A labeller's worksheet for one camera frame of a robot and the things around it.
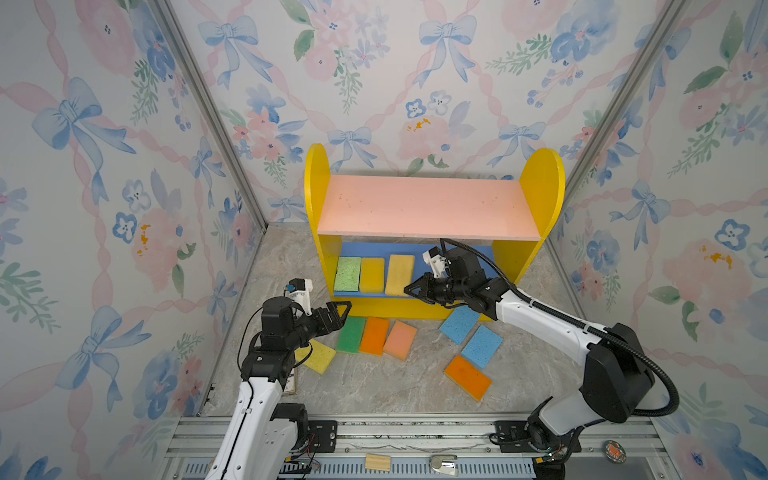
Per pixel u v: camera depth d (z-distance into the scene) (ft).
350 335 2.96
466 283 2.10
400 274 2.69
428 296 2.31
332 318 2.22
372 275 2.80
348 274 2.82
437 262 2.51
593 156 3.15
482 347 2.89
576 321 1.58
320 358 2.81
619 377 1.41
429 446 2.40
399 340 2.91
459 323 3.02
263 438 1.55
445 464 2.26
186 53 2.45
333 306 2.23
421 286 2.50
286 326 1.97
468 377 2.74
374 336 2.98
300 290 2.28
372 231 2.10
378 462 2.31
